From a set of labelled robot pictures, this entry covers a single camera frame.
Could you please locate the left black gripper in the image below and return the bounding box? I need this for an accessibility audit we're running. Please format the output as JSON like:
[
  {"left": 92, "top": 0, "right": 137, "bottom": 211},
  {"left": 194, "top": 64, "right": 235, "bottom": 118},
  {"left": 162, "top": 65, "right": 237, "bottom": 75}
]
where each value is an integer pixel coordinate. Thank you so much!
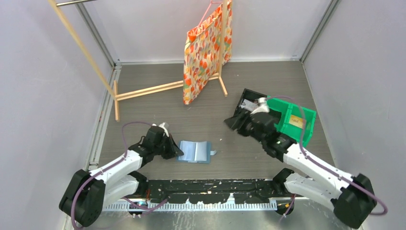
[{"left": 153, "top": 134, "right": 183, "bottom": 160}]

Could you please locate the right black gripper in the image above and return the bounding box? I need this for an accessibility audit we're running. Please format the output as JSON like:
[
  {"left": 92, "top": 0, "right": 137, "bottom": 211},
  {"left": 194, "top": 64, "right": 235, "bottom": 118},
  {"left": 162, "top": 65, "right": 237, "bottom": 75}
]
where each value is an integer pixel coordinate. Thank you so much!
[{"left": 224, "top": 108, "right": 265, "bottom": 145}]

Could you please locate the blue leather card holder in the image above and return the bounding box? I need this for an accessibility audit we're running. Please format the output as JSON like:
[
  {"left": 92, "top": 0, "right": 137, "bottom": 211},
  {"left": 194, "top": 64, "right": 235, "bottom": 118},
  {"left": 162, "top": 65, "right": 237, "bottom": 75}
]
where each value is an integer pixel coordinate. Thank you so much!
[{"left": 177, "top": 140, "right": 217, "bottom": 164}]

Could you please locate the white card with stripe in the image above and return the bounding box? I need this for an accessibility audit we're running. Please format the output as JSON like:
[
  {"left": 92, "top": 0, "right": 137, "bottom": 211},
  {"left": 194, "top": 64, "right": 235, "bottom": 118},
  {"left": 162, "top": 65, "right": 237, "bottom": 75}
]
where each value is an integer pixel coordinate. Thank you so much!
[{"left": 239, "top": 99, "right": 258, "bottom": 112}]

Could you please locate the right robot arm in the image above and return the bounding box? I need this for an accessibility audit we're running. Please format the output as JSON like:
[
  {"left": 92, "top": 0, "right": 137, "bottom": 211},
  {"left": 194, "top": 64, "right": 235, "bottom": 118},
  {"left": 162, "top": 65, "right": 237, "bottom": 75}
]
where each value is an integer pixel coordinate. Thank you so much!
[{"left": 224, "top": 111, "right": 377, "bottom": 229}]

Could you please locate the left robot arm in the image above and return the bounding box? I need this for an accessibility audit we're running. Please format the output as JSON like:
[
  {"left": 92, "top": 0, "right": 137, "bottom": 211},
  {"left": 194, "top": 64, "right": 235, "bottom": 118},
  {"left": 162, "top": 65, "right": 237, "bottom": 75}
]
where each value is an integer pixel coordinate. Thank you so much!
[{"left": 59, "top": 122, "right": 183, "bottom": 230}]

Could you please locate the gold card in bin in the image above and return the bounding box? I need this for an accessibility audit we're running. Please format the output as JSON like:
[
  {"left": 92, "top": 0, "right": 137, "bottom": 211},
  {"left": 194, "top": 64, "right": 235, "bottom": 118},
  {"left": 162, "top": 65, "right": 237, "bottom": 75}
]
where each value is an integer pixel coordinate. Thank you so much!
[{"left": 289, "top": 115, "right": 306, "bottom": 128}]

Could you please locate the black plastic bin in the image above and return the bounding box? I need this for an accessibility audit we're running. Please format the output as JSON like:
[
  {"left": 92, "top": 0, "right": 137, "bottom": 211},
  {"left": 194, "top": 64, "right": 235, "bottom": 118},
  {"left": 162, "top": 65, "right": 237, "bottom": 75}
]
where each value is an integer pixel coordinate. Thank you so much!
[{"left": 234, "top": 88, "right": 267, "bottom": 115}]

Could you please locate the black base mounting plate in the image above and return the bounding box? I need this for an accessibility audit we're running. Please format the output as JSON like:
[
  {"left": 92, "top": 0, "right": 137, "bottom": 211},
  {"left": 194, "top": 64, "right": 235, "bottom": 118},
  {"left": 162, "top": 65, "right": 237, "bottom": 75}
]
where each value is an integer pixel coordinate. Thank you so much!
[{"left": 126, "top": 179, "right": 293, "bottom": 204}]

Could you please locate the wooden clothes rack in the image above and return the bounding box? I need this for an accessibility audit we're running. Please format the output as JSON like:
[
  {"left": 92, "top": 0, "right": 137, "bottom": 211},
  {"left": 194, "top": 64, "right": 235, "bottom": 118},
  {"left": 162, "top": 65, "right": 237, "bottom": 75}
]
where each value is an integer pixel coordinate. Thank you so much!
[{"left": 47, "top": 0, "right": 234, "bottom": 123}]

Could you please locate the green plastic bin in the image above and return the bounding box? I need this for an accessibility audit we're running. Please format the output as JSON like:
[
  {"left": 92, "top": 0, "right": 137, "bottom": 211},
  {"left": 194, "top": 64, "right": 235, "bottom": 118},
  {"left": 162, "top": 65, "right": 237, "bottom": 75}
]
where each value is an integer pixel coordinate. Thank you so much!
[{"left": 267, "top": 98, "right": 317, "bottom": 147}]

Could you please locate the floral orange fabric bag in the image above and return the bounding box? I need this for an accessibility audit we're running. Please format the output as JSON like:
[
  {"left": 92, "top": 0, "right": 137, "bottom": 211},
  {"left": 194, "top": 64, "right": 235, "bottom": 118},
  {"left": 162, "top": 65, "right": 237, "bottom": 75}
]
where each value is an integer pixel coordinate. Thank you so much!
[{"left": 183, "top": 0, "right": 233, "bottom": 105}]

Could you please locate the pink clothes hanger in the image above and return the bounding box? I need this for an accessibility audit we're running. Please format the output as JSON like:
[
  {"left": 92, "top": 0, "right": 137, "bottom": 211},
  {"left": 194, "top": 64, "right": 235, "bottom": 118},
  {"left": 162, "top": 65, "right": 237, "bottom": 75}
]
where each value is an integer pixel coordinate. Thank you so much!
[{"left": 198, "top": 0, "right": 223, "bottom": 26}]

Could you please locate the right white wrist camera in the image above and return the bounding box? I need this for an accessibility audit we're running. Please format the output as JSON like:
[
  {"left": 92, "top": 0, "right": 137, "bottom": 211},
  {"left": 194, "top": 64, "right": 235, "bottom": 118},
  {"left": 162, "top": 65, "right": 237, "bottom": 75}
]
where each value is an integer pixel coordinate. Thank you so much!
[{"left": 250, "top": 97, "right": 270, "bottom": 115}]

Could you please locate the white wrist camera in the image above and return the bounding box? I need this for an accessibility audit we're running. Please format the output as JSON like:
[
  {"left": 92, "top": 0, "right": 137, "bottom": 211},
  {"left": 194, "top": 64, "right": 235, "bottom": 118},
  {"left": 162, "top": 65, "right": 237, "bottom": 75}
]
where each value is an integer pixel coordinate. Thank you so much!
[
  {"left": 158, "top": 122, "right": 169, "bottom": 137},
  {"left": 250, "top": 97, "right": 270, "bottom": 115}
]

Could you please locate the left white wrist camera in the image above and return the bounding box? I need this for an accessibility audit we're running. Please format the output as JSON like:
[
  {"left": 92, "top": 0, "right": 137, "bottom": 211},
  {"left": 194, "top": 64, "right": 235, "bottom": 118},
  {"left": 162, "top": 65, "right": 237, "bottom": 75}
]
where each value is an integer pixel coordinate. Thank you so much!
[{"left": 158, "top": 122, "right": 169, "bottom": 137}]

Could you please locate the aluminium frame rail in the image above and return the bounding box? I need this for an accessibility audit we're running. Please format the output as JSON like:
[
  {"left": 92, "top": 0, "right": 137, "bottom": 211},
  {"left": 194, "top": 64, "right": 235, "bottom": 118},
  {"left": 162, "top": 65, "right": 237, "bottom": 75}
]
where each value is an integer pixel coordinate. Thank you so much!
[{"left": 68, "top": 177, "right": 356, "bottom": 202}]

